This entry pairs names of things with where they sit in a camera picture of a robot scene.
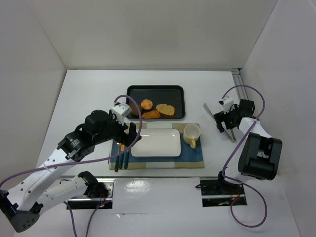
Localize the metal tongs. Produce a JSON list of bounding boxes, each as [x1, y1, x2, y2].
[[203, 103, 236, 143]]

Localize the orange bread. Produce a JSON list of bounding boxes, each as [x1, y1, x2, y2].
[[142, 110, 161, 119]]

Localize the sliced bread piece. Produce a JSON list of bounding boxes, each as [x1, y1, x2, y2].
[[156, 104, 175, 117]]

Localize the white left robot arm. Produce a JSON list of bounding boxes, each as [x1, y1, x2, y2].
[[0, 109, 141, 233]]

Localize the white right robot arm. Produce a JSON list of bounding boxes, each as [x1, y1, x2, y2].
[[213, 96, 282, 180]]

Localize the brown bread roll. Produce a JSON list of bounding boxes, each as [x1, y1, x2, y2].
[[130, 103, 143, 117]]

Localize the round bread bun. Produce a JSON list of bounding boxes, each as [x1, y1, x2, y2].
[[140, 99, 153, 110]]

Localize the white rectangular plate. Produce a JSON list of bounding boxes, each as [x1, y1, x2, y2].
[[131, 129, 181, 158]]

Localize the yellow mug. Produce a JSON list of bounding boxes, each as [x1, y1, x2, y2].
[[183, 124, 201, 149]]

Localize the black baking tray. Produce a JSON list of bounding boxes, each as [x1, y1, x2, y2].
[[126, 85, 186, 120]]

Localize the green handled knife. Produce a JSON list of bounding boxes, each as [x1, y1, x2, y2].
[[118, 145, 125, 169]]

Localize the green handled fork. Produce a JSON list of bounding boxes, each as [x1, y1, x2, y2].
[[114, 143, 121, 172]]

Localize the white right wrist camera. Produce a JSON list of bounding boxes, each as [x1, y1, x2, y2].
[[219, 96, 234, 114]]

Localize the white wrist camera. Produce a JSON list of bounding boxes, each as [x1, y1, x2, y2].
[[111, 102, 132, 125], [219, 96, 234, 114]]

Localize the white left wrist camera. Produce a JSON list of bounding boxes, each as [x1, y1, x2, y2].
[[111, 102, 132, 125]]

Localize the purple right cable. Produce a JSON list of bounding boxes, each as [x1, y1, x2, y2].
[[220, 84, 268, 227]]

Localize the purple cable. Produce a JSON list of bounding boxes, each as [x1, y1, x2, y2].
[[220, 84, 268, 227], [0, 95, 143, 237]]

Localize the green handled spoon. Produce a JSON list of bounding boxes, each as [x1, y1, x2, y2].
[[124, 150, 129, 169]]

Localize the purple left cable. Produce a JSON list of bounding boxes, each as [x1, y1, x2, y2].
[[0, 95, 143, 237]]

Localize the aluminium rail frame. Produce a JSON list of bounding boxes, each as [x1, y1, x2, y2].
[[232, 69, 248, 99]]

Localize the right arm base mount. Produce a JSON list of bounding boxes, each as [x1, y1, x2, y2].
[[195, 179, 247, 207]]

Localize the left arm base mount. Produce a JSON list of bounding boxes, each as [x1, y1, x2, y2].
[[68, 178, 114, 210]]

